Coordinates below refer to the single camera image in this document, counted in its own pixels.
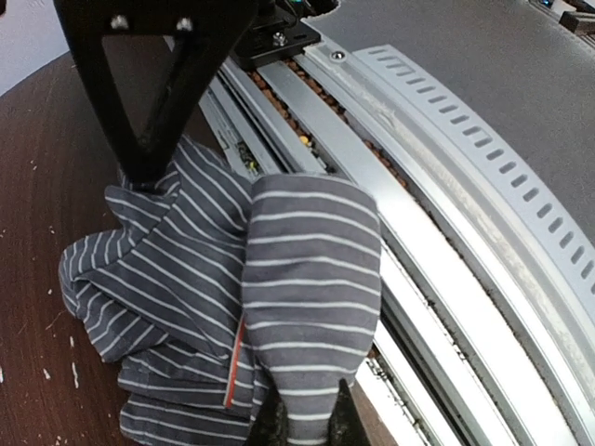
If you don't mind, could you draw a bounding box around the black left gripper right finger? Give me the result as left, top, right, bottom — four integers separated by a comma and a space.
327, 378, 371, 446

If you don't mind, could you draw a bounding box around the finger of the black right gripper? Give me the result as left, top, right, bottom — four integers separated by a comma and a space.
55, 1, 258, 184

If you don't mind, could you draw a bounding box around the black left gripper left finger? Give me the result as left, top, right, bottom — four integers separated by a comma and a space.
245, 397, 288, 446

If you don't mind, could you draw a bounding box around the grey striped boxer underwear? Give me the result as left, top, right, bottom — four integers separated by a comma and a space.
59, 139, 381, 445

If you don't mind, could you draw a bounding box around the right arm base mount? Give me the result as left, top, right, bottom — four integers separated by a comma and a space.
231, 0, 340, 71

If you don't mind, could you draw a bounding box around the aluminium front rail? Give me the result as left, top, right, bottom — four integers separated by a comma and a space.
200, 40, 594, 445

